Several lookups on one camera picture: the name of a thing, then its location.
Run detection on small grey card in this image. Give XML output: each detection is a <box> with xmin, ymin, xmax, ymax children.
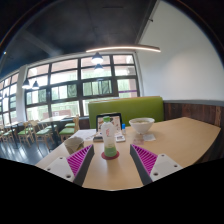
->
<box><xmin>114</xmin><ymin>133</ymin><xmax>127</xmax><ymax>143</ymax></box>

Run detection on black-framed window wall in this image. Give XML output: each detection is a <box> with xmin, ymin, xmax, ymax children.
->
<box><xmin>0</xmin><ymin>53</ymin><xmax>140</xmax><ymax>126</ymax></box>

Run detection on white paper sheet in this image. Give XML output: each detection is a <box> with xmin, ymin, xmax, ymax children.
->
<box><xmin>70</xmin><ymin>128</ymin><xmax>98</xmax><ymax>141</ymax></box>

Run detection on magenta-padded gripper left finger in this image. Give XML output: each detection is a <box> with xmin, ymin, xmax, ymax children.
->
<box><xmin>43</xmin><ymin>143</ymin><xmax>95</xmax><ymax>187</ymax></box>

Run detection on white paper napkin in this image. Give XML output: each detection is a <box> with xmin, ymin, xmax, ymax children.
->
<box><xmin>142</xmin><ymin>133</ymin><xmax>157</xmax><ymax>142</ymax></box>

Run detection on flat round red coaster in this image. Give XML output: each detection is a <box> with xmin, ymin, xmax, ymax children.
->
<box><xmin>101</xmin><ymin>150</ymin><xmax>120</xmax><ymax>161</ymax></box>

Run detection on white ceramic bowl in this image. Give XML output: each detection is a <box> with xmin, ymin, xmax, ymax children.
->
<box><xmin>128</xmin><ymin>117</ymin><xmax>156</xmax><ymax>135</ymax></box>

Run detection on small brown packet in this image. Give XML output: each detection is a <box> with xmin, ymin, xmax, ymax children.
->
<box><xmin>132</xmin><ymin>137</ymin><xmax>145</xmax><ymax>146</ymax></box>

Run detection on wooden dining table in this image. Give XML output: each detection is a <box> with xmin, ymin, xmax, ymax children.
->
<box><xmin>39</xmin><ymin>115</ymin><xmax>71</xmax><ymax>146</ymax></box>

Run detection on black-framed tablet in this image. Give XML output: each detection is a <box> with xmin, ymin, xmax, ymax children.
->
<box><xmin>95</xmin><ymin>112</ymin><xmax>124</xmax><ymax>134</ymax></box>

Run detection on clear green-capped drink bottle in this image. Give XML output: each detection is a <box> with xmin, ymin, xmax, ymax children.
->
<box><xmin>100</xmin><ymin>115</ymin><xmax>118</xmax><ymax>158</ymax></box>

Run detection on dark pendant ceiling lamps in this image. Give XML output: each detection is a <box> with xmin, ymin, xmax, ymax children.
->
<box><xmin>21</xmin><ymin>51</ymin><xmax>105</xmax><ymax>90</ymax></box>

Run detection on curved linear ceiling light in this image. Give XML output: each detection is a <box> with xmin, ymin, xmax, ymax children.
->
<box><xmin>85</xmin><ymin>44</ymin><xmax>162</xmax><ymax>54</ymax></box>

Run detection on wooden chairs with green seats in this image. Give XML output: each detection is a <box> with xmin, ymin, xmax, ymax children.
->
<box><xmin>0</xmin><ymin>114</ymin><xmax>81</xmax><ymax>148</ymax></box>

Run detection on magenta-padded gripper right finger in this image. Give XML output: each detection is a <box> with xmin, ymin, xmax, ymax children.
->
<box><xmin>128</xmin><ymin>143</ymin><xmax>184</xmax><ymax>186</ymax></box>

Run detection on green upholstered bench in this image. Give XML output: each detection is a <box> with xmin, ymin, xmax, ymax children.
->
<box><xmin>88</xmin><ymin>95</ymin><xmax>165</xmax><ymax>129</ymax></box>

